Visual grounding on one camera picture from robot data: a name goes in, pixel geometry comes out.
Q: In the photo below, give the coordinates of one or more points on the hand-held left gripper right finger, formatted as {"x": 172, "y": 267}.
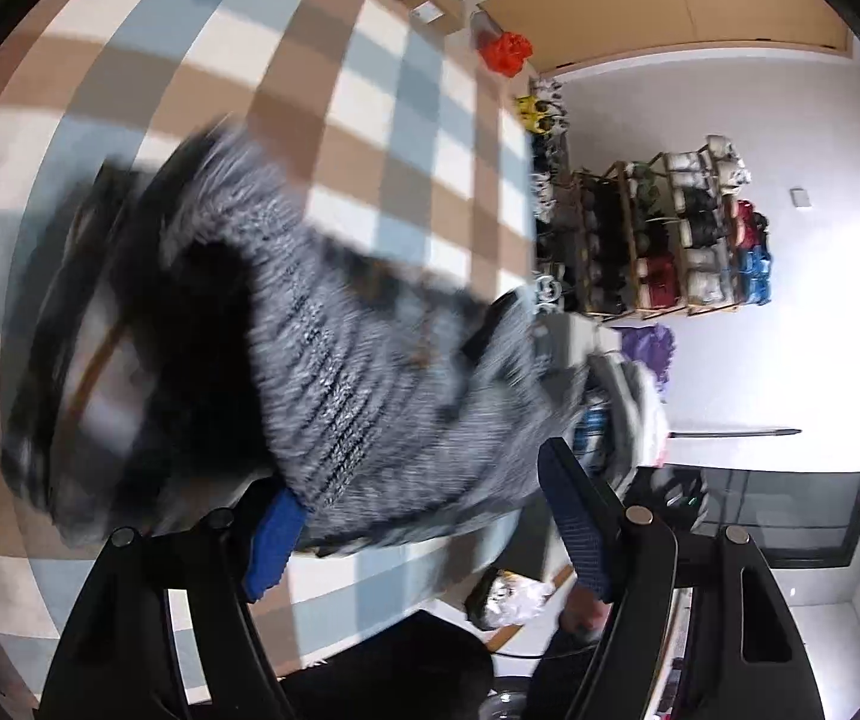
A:
{"x": 580, "y": 532}

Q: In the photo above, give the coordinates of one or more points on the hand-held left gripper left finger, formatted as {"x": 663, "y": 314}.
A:
{"x": 272, "y": 551}

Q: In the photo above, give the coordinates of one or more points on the grey knitted sweater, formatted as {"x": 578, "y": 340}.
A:
{"x": 340, "y": 360}

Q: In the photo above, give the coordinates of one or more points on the crumpled white plastic bag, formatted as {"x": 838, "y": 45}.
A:
{"x": 512, "y": 600}

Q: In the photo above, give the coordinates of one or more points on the grey white cloth pile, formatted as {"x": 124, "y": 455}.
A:
{"x": 617, "y": 390}

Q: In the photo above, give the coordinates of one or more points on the long black rod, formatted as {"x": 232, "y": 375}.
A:
{"x": 737, "y": 433}

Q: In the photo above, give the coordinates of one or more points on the purple cloth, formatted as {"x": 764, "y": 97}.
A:
{"x": 647, "y": 352}

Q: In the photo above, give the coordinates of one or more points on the wooden shoe rack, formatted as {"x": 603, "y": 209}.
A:
{"x": 662, "y": 240}

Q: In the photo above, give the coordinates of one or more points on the row of shoes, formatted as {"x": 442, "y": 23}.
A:
{"x": 550, "y": 187}

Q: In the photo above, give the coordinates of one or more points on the checked bed sheet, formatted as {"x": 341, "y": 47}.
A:
{"x": 370, "y": 127}

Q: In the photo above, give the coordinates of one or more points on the red plastic bag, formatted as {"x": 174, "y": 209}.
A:
{"x": 505, "y": 52}

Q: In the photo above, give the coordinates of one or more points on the wooden wardrobe door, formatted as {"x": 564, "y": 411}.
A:
{"x": 662, "y": 0}

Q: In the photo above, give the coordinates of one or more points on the white wall switch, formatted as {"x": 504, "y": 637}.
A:
{"x": 801, "y": 197}

